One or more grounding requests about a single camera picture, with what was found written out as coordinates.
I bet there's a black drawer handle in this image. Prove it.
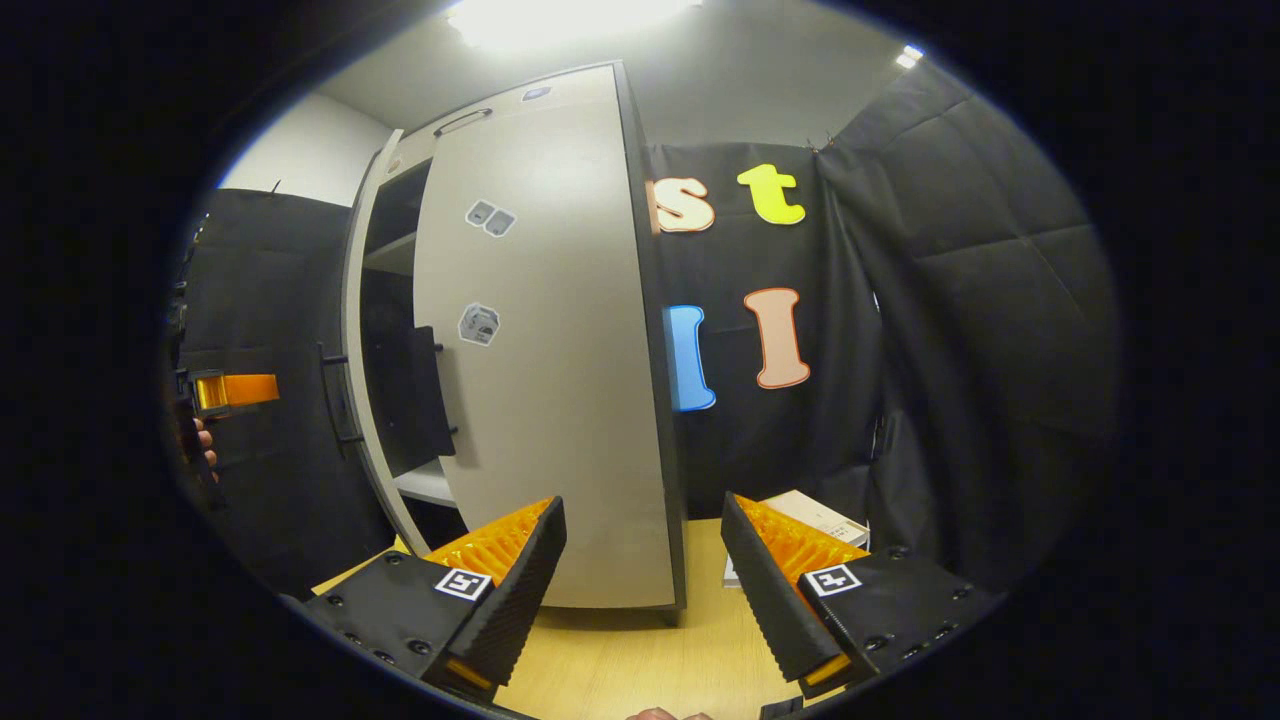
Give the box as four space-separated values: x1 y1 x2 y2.
432 106 495 139

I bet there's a large ceiling light panel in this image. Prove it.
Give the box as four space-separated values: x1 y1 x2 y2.
444 0 702 52

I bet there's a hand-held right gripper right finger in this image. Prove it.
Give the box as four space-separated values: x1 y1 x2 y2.
719 491 1006 702

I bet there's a grey shoe cabinet door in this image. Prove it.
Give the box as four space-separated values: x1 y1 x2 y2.
412 64 680 612
339 127 434 557

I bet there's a beige paperback book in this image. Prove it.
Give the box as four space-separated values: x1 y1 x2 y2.
724 489 872 589

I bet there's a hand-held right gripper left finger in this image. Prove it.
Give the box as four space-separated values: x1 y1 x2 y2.
299 494 569 697

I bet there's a grey shoe cabinet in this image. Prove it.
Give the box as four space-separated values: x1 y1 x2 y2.
339 59 692 614

